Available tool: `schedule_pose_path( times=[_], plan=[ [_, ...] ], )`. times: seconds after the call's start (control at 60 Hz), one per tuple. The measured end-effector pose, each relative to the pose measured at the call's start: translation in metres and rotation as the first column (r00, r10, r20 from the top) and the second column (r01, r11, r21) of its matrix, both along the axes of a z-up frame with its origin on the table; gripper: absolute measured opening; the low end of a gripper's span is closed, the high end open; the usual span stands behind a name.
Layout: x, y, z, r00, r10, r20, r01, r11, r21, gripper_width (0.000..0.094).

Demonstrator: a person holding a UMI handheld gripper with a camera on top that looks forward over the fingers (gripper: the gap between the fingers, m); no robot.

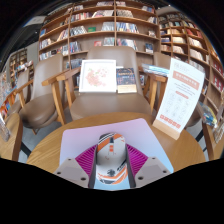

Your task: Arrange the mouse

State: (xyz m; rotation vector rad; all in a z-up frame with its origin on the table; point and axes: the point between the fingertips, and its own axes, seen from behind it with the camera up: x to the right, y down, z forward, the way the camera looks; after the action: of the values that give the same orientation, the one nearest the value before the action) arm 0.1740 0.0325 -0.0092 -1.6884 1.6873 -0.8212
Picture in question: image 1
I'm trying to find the dark book with yellow band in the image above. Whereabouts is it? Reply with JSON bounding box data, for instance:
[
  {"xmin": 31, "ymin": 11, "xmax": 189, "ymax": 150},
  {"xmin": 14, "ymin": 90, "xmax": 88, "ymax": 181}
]
[{"xmin": 115, "ymin": 67, "xmax": 138, "ymax": 94}]

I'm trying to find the paper sign on wooden stand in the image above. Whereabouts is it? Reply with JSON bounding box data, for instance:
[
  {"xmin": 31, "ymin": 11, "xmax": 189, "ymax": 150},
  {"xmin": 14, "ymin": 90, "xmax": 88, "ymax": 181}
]
[{"xmin": 152, "ymin": 57, "xmax": 206, "ymax": 141}]

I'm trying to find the white and orange computer mouse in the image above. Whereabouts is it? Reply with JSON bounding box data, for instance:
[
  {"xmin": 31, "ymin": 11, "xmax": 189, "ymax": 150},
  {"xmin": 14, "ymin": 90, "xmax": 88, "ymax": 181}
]
[{"xmin": 95, "ymin": 132, "xmax": 128, "ymax": 185}]

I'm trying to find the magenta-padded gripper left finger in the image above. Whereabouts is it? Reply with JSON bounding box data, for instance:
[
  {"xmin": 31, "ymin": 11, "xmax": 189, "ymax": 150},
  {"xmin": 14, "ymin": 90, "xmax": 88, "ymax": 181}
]
[{"xmin": 53, "ymin": 144, "xmax": 98, "ymax": 190}]

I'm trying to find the white hanging ceiling sign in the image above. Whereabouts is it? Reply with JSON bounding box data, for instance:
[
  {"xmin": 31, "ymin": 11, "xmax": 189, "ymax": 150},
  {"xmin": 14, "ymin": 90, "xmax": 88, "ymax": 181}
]
[{"xmin": 23, "ymin": 14, "xmax": 46, "ymax": 28}]

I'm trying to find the orange book display table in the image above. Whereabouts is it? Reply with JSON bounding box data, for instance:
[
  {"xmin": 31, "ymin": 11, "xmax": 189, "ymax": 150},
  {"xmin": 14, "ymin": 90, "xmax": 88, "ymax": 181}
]
[{"xmin": 0, "ymin": 71, "xmax": 18, "ymax": 121}]

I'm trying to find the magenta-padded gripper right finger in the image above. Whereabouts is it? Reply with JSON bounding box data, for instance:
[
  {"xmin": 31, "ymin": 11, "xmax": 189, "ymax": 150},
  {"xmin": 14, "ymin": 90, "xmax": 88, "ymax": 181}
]
[{"xmin": 124, "ymin": 143, "xmax": 171, "ymax": 189}]

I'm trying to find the white framed picture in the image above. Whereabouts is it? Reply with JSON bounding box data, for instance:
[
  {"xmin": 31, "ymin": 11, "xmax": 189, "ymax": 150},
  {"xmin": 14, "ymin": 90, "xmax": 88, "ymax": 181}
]
[{"xmin": 78, "ymin": 58, "xmax": 118, "ymax": 94}]

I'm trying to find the distant wooden bookshelf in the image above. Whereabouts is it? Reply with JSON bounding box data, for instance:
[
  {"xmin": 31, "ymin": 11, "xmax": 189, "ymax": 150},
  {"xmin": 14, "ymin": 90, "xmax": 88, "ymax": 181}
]
[{"xmin": 8, "ymin": 48, "xmax": 36, "ymax": 81}]

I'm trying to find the blue-pink gradient mouse pad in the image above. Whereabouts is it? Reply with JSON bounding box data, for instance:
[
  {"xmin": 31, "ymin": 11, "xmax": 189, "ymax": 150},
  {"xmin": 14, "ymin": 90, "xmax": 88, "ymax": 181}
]
[{"xmin": 59, "ymin": 117, "xmax": 175, "ymax": 191}]

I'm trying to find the tall wooden bookshelf with posters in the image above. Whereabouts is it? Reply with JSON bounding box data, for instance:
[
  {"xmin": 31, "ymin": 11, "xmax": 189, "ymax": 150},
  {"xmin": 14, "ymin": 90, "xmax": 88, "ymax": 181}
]
[{"xmin": 156, "ymin": 13, "xmax": 224, "ymax": 121}]

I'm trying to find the light blue book stack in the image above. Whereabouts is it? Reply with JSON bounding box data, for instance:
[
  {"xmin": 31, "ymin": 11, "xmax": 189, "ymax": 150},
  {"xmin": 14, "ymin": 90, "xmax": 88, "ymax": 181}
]
[{"xmin": 141, "ymin": 63, "xmax": 171, "ymax": 78}]

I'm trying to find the large wooden bookshelf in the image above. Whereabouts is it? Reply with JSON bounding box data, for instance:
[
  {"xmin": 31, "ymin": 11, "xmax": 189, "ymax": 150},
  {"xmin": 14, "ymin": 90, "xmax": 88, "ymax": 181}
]
[{"xmin": 38, "ymin": 0, "xmax": 159, "ymax": 69}]

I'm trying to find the colourful magazine stack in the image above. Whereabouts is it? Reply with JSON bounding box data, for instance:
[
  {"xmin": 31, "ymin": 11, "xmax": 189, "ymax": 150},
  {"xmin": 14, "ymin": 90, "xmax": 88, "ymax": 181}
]
[{"xmin": 196, "ymin": 101, "xmax": 219, "ymax": 128}]

